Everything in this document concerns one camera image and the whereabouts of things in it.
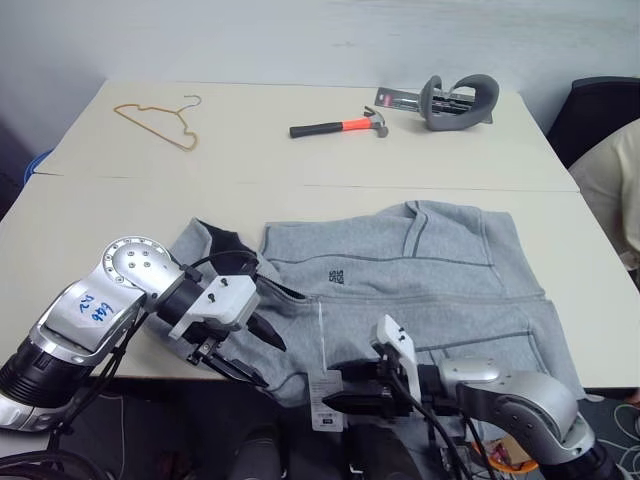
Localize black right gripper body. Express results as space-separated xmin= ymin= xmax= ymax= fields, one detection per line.
xmin=375 ymin=349 xmax=417 ymax=420

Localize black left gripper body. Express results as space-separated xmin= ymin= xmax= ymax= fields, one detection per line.
xmin=186 ymin=319 xmax=252 ymax=367

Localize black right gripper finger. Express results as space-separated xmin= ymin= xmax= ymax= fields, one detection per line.
xmin=321 ymin=391 xmax=387 ymax=416
xmin=327 ymin=359 xmax=382 ymax=383

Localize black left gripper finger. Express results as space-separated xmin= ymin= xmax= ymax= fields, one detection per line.
xmin=247 ymin=313 xmax=288 ymax=353
xmin=206 ymin=349 xmax=270 ymax=389

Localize white jacket hang tag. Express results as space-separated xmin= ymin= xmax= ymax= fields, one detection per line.
xmin=309 ymin=368 xmax=350 ymax=432

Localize gray zip jacket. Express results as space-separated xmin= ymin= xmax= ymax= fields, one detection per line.
xmin=168 ymin=199 xmax=607 ymax=410

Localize dark rounded shape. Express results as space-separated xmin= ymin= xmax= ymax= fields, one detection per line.
xmin=232 ymin=424 xmax=282 ymax=480

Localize orange object under table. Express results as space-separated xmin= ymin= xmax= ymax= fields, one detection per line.
xmin=489 ymin=435 xmax=540 ymax=473

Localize orange black claw hammer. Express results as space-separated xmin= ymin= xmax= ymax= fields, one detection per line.
xmin=288 ymin=104 xmax=391 ymax=141

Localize blue round object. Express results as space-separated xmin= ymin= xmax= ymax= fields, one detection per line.
xmin=19 ymin=148 xmax=52 ymax=189

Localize packaged tool set card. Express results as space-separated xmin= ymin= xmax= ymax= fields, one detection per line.
xmin=376 ymin=85 xmax=494 ymax=125

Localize person in beige clothes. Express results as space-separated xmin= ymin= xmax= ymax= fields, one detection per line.
xmin=568 ymin=118 xmax=640 ymax=294

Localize black office chair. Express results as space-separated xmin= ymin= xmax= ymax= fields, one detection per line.
xmin=546 ymin=75 xmax=640 ymax=170

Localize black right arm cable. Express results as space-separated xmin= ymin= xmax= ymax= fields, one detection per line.
xmin=385 ymin=369 xmax=489 ymax=480

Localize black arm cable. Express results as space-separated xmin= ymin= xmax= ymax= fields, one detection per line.
xmin=178 ymin=251 xmax=262 ymax=289
xmin=385 ymin=369 xmax=489 ymax=480

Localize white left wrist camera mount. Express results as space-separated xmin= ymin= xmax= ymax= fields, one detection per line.
xmin=168 ymin=274 xmax=262 ymax=342

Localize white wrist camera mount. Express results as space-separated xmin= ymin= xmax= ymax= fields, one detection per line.
xmin=168 ymin=274 xmax=262 ymax=342
xmin=374 ymin=313 xmax=419 ymax=422

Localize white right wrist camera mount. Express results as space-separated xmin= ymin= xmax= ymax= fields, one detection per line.
xmin=374 ymin=313 xmax=419 ymax=422

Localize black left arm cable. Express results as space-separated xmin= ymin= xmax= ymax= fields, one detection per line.
xmin=178 ymin=251 xmax=262 ymax=289

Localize gold wire clothes hanger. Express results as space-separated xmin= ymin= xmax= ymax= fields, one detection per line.
xmin=113 ymin=94 xmax=203 ymax=153

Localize white floor cables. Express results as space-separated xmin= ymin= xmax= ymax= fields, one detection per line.
xmin=597 ymin=397 xmax=640 ymax=471

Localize gray curved head strap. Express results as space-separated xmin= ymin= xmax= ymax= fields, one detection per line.
xmin=418 ymin=73 xmax=501 ymax=133

